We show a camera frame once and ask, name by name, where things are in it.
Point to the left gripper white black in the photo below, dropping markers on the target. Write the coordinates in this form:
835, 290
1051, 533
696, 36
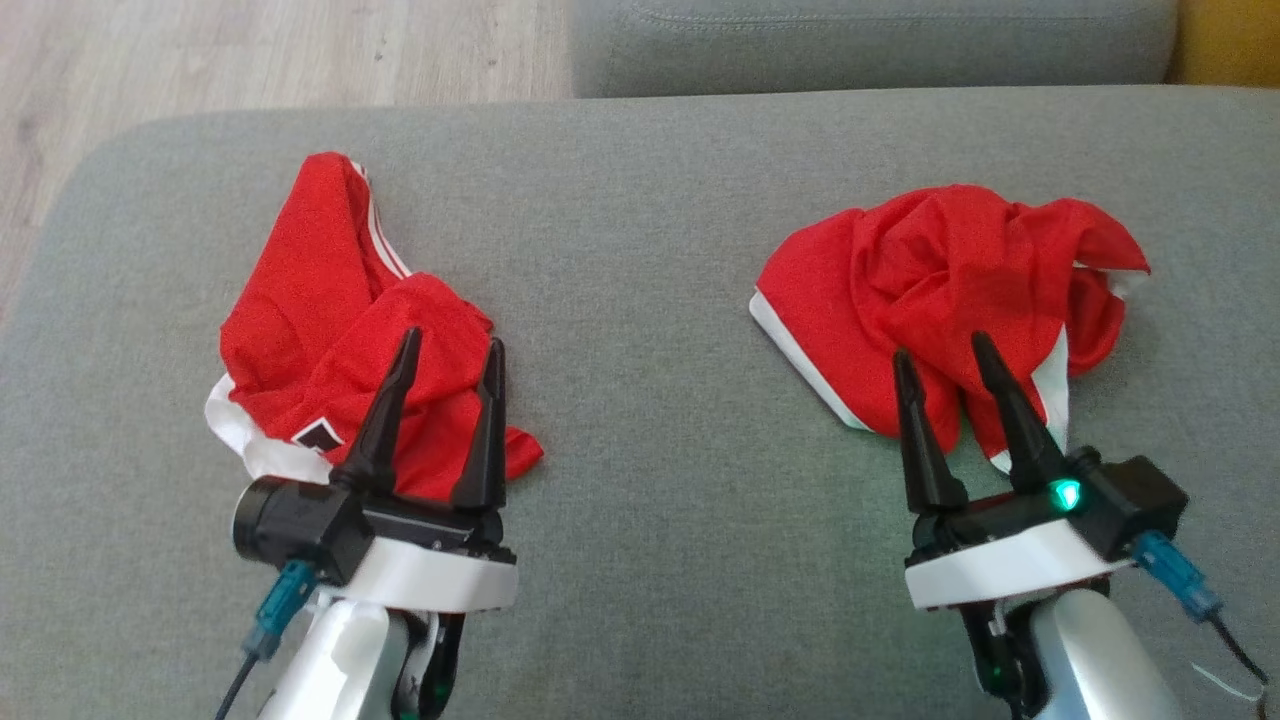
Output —
450, 575

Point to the grey sofa cushion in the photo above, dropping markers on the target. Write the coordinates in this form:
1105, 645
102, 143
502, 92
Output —
870, 45

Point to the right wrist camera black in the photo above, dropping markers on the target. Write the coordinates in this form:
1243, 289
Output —
1135, 500

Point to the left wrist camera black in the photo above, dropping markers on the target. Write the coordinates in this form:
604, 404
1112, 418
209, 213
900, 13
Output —
295, 525

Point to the red jersey shirt black print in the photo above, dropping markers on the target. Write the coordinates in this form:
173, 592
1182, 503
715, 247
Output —
320, 330

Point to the grey sofa seat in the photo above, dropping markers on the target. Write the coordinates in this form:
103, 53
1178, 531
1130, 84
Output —
650, 400

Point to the mustard yellow panel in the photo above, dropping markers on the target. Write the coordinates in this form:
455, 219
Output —
1230, 40

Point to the red shorts white stripe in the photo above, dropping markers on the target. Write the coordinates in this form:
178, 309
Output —
930, 270

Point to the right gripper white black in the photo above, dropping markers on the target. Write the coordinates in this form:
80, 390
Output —
1010, 565

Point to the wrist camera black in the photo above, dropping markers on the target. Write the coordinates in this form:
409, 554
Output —
295, 525
1135, 500

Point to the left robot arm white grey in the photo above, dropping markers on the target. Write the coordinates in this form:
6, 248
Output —
340, 660

